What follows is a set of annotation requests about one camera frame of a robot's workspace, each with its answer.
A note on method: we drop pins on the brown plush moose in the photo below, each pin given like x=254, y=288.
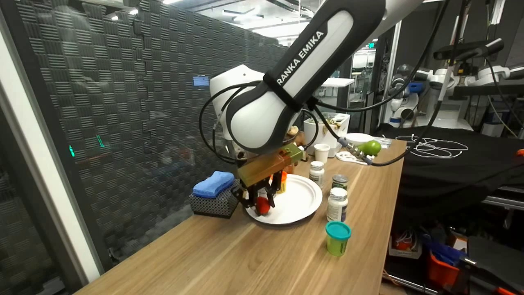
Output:
x=293, y=135

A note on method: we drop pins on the blue sponge cloth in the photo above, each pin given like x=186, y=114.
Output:
x=213, y=186

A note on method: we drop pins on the wrist camera mount block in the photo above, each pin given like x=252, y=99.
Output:
x=263, y=166

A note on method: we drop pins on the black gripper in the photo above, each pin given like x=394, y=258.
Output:
x=262, y=189

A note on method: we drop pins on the white bowl on stand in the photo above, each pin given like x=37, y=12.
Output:
x=357, y=138

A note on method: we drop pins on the green pear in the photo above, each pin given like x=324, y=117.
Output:
x=370, y=148

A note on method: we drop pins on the orange lid small cup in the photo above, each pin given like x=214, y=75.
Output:
x=281, y=183

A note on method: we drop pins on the white paper cup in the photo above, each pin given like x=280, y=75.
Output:
x=321, y=152

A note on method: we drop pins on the white bin with leaves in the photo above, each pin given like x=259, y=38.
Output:
x=316, y=134

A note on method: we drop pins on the white supplement bottle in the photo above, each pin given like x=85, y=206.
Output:
x=316, y=173

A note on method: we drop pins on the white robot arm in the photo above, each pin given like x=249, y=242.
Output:
x=257, y=114

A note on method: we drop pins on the white paper plate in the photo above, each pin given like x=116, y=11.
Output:
x=301, y=197

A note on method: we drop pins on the grey foam block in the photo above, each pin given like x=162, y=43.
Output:
x=223, y=206

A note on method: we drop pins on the teal lid green cup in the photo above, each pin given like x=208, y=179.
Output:
x=337, y=235

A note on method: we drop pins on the blue label white bottle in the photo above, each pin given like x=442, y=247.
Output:
x=336, y=204

